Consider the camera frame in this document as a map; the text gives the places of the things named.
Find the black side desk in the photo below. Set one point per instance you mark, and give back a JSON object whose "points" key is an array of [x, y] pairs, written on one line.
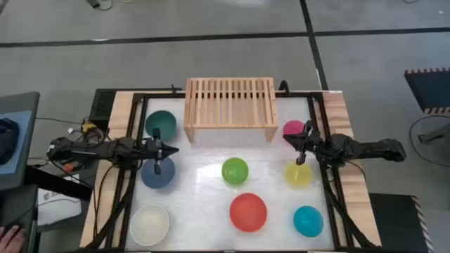
{"points": [[14, 205]]}

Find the red bowl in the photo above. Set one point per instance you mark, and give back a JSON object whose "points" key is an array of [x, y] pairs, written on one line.
{"points": [[248, 212]]}

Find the black mat with striped edge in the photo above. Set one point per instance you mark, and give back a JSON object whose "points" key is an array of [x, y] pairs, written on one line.
{"points": [[393, 225]]}

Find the blue bowl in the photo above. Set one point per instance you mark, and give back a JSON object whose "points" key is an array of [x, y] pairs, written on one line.
{"points": [[158, 180]]}

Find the black frame clamp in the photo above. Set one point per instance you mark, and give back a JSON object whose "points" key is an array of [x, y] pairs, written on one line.
{"points": [[284, 88], [174, 89]]}

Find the pink bowl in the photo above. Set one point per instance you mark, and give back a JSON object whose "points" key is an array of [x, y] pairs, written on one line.
{"points": [[292, 127]]}

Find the wooden slatted shelf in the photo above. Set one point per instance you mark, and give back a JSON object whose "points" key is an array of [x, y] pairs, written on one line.
{"points": [[228, 123]]}

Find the grey metal stand base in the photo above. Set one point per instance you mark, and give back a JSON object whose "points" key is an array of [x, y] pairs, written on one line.
{"points": [[439, 133]]}

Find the grey chair with blue cushion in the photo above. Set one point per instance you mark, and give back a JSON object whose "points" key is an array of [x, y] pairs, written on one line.
{"points": [[21, 102]]}

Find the dark teal bowl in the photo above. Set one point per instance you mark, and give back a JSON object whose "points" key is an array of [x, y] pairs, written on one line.
{"points": [[160, 119]]}

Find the yellow translucent bowl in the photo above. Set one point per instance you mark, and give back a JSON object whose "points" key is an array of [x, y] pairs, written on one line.
{"points": [[299, 175]]}

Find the white table cover sheet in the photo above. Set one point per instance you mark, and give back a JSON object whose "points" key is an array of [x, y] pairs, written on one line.
{"points": [[211, 207]]}

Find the white printed paper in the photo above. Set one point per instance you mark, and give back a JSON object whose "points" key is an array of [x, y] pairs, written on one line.
{"points": [[56, 211]]}

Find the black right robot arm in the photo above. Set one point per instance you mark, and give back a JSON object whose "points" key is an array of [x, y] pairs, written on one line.
{"points": [[369, 147]]}

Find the person's hand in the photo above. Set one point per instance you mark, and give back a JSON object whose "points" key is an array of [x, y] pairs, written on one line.
{"points": [[10, 240]]}

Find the small orange item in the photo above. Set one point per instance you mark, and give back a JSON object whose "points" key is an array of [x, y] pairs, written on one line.
{"points": [[69, 168]]}

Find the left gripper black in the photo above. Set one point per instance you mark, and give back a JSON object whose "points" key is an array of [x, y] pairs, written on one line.
{"points": [[153, 148]]}

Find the black power adapter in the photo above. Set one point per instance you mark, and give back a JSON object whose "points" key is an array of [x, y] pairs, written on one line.
{"points": [[93, 3]]}

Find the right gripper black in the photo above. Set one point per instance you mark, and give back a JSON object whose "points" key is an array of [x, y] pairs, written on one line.
{"points": [[313, 145]]}

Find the dark navy bag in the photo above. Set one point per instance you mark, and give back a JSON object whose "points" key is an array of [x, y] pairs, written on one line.
{"points": [[7, 140]]}

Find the black perforated box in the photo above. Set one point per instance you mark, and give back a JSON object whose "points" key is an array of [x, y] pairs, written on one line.
{"points": [[102, 105]]}

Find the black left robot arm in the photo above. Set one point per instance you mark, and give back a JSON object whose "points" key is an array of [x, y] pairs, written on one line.
{"points": [[95, 149]]}

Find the cyan bowl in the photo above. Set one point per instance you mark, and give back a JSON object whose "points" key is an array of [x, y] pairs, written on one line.
{"points": [[308, 221]]}

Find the green bowl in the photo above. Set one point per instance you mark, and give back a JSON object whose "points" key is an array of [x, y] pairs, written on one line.
{"points": [[235, 170]]}

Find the white bowl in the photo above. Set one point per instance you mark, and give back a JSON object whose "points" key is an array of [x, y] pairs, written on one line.
{"points": [[149, 225]]}

